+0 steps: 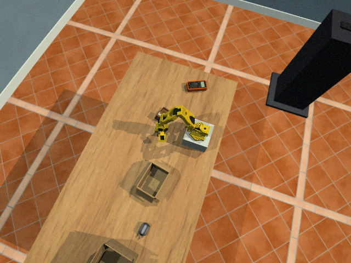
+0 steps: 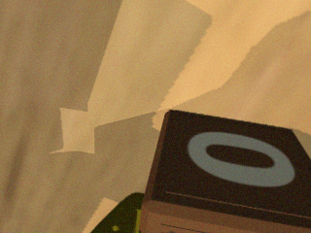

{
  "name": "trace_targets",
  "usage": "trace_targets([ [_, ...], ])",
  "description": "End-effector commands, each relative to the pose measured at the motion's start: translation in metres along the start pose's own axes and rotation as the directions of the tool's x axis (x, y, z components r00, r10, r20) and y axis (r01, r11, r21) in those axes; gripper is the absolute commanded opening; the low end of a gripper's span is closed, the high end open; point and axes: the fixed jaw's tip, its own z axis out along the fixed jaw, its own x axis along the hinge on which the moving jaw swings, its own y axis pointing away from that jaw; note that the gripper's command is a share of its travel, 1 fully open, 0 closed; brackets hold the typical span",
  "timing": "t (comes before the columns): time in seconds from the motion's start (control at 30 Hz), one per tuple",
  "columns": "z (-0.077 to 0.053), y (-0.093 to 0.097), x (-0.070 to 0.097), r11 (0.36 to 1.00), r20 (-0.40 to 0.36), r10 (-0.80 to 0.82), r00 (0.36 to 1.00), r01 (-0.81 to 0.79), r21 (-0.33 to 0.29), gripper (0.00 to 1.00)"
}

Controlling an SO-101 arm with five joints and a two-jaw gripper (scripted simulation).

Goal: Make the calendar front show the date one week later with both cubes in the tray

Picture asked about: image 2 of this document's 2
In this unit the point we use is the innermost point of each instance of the brown number cube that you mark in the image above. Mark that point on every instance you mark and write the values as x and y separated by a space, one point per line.
218 175

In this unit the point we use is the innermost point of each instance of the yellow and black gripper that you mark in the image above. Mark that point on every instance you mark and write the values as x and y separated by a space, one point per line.
124 218

